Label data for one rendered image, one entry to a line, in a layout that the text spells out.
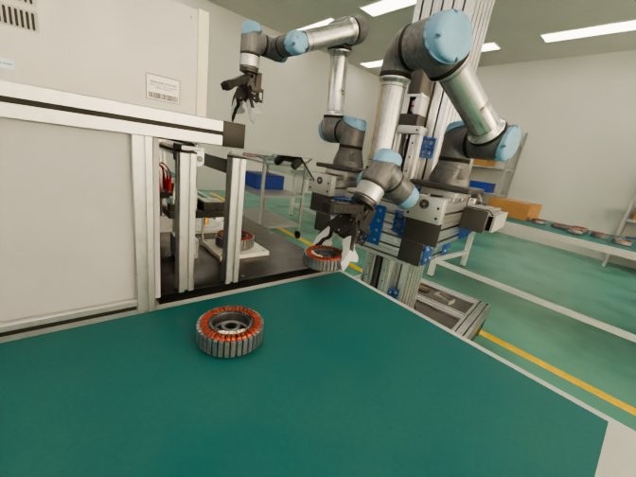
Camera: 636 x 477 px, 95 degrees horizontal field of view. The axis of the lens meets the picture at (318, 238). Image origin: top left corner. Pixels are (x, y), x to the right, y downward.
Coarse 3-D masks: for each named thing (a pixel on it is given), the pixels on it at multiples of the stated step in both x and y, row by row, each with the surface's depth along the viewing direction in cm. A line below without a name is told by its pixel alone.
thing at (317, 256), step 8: (312, 248) 80; (320, 248) 81; (328, 248) 81; (336, 248) 81; (304, 256) 77; (312, 256) 74; (320, 256) 74; (328, 256) 77; (336, 256) 76; (312, 264) 74; (320, 264) 73; (328, 264) 73; (336, 264) 74
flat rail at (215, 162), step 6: (162, 144) 102; (168, 144) 96; (204, 156) 73; (210, 156) 70; (216, 156) 67; (204, 162) 73; (210, 162) 70; (216, 162) 68; (222, 162) 65; (216, 168) 68; (222, 168) 65
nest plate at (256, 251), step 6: (204, 240) 88; (210, 240) 89; (204, 246) 86; (210, 246) 85; (216, 246) 85; (258, 246) 90; (210, 252) 83; (216, 252) 81; (240, 252) 84; (246, 252) 84; (252, 252) 85; (258, 252) 86; (264, 252) 87
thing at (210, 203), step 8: (200, 200) 77; (208, 200) 79; (216, 200) 80; (200, 208) 78; (208, 208) 76; (216, 208) 78; (168, 216) 71; (200, 216) 75; (208, 216) 77; (216, 216) 78
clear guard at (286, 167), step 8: (192, 144) 60; (200, 144) 62; (208, 144) 70; (248, 152) 67; (256, 152) 68; (264, 152) 70; (272, 152) 78; (264, 160) 95; (272, 160) 91; (280, 160) 86; (288, 160) 82; (296, 160) 79; (272, 168) 96; (280, 168) 91; (288, 168) 87; (296, 168) 83; (304, 168) 80; (296, 176) 87; (304, 176) 84
